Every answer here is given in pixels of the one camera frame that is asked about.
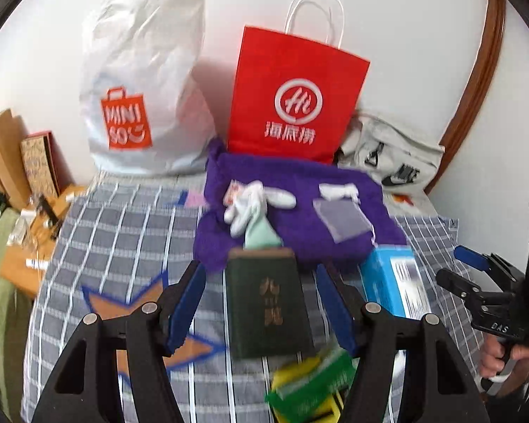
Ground green tissue pack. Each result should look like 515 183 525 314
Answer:
264 347 356 422

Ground yellow black pouch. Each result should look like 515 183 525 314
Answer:
271 356 349 423

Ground clear plastic zip bag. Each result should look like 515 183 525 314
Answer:
312 199 376 244

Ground white cloth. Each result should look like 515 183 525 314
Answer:
319 183 360 203

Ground white cloth glove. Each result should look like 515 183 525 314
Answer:
223 180 297 250

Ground person's right hand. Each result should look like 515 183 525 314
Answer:
480 334 529 380

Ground blue cardboard box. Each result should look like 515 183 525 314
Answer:
359 245 431 320

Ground grey Nike bag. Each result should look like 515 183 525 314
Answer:
337 113 445 194

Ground grey checked star tablecloth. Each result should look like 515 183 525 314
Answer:
20 164 484 422

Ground purple towel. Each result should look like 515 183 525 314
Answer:
193 137 407 272

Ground dark green tin box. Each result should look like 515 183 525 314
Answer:
224 247 313 360

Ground brown cardboard boxes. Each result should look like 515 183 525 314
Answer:
0 109 31 210

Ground red paper shopping bag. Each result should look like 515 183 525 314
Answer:
226 0 370 163

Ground white Miniso plastic bag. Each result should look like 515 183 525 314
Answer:
79 0 217 177

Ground brown wooden frame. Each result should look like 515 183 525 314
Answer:
425 0 506 194

